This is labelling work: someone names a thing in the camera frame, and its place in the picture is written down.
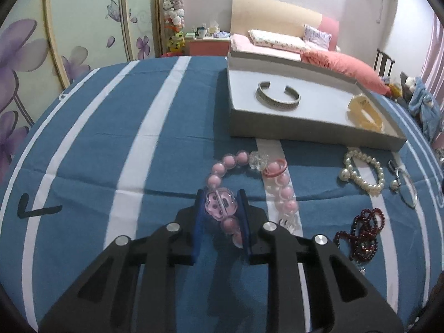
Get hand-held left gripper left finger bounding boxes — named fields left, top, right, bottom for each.
left=38, top=189, right=209, bottom=333

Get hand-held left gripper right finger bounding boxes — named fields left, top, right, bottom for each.
left=237, top=188, right=405, bottom=333

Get yellow bangle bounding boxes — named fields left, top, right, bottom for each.
left=347, top=94, right=386, bottom=133

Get dark wooden chair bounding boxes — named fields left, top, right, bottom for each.
left=374, top=49, right=395, bottom=77

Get purple pillow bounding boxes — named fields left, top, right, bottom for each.
left=303, top=24, right=332, bottom=50

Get thin silver bangle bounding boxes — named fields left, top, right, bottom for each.
left=388, top=160, right=418, bottom=209

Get white floral pillow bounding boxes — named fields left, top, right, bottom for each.
left=248, top=29, right=311, bottom=53

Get folded pink quilt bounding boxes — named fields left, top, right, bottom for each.
left=300, top=49, right=392, bottom=98

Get wardrobe with flower doors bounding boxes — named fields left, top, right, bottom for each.
left=0, top=0, right=163, bottom=181

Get pink curtain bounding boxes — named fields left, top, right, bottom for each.
left=421, top=14, right=444, bottom=94

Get pile of blue clothes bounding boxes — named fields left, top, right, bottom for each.
left=407, top=76, right=443, bottom=139

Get white pearl bracelet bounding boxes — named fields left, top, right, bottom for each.
left=338, top=147, right=385, bottom=195

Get pink bead bracelet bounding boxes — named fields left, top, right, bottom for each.
left=205, top=149, right=301, bottom=250

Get clear tube of plush toys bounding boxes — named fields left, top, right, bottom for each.
left=161, top=0, right=186, bottom=58

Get beige pink headboard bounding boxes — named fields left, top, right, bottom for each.
left=231, top=0, right=340, bottom=47

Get silver cuff bracelet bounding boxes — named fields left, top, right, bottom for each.
left=256, top=81, right=301, bottom=111

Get colourful toys on chair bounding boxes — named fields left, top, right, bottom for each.
left=383, top=76, right=406, bottom=98

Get pink white nightstand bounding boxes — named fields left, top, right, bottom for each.
left=188, top=36, right=231, bottom=57

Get dark red bead bracelet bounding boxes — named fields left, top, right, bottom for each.
left=333, top=207, right=386, bottom=274

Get grey jewelry tray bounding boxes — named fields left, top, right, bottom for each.
left=226, top=50, right=408, bottom=152

